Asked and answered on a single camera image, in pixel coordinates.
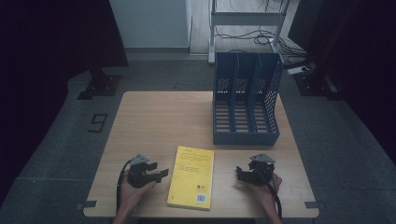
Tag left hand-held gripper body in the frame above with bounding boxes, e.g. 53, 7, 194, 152
126, 152, 163, 189

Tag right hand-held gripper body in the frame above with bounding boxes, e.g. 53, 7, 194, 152
247, 153, 276, 188

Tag yellow book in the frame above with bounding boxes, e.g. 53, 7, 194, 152
166, 145, 216, 212

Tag blue mesh file holder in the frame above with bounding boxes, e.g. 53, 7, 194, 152
212, 51, 285, 147

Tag person's right hand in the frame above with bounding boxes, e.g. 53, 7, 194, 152
247, 173, 284, 210

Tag person's left hand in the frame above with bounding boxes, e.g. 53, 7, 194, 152
119, 169, 157, 216

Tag grey tape strip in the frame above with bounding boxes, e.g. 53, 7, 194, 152
76, 200, 98, 211
304, 201, 327, 210

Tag black stand base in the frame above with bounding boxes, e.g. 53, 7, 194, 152
293, 69, 344, 101
77, 66, 123, 101

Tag white power strip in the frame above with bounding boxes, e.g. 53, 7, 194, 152
286, 65, 310, 77

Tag white cabinet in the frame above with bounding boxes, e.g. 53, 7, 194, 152
108, 0, 193, 54

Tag dark curtain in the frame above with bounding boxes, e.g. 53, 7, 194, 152
288, 0, 396, 166
0, 0, 130, 208

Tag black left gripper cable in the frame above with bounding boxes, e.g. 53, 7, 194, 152
115, 159, 134, 217

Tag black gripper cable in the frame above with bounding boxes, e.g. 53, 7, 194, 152
257, 169, 283, 219
115, 159, 134, 217

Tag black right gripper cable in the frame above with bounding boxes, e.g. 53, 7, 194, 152
257, 169, 283, 219

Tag black floor cables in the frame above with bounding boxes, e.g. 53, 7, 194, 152
214, 0, 310, 61

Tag white desk frame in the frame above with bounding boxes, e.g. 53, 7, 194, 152
207, 0, 292, 65

